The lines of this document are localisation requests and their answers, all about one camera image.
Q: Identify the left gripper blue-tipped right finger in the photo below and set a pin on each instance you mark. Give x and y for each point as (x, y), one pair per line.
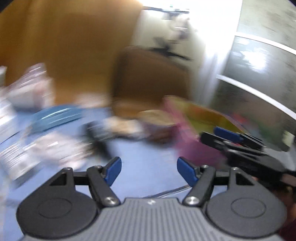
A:
(202, 179)

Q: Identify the blue packet on table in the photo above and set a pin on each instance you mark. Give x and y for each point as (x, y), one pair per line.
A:
(54, 116)

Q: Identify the clear bag with cup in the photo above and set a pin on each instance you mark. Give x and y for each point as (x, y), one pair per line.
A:
(34, 91)

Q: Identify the wood-pattern board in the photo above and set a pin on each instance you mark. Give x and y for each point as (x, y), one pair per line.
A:
(78, 41)

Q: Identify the white crumpled plastic bag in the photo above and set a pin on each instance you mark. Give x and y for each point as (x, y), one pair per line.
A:
(14, 159)

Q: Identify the pink rectangular tin box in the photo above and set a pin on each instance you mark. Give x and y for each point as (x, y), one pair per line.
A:
(191, 120)

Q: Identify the frosted glass sliding door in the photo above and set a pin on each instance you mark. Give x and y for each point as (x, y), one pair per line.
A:
(257, 86)

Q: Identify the white power strip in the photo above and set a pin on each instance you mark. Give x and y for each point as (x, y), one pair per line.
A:
(179, 28)

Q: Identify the pack of cotton swabs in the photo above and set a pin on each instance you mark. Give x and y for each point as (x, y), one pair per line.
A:
(120, 127)

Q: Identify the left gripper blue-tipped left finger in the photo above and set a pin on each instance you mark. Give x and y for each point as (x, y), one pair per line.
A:
(86, 189)

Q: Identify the round tin can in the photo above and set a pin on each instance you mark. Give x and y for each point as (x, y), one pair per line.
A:
(155, 119)

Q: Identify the blue tablecloth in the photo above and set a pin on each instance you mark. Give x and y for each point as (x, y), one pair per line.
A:
(147, 171)

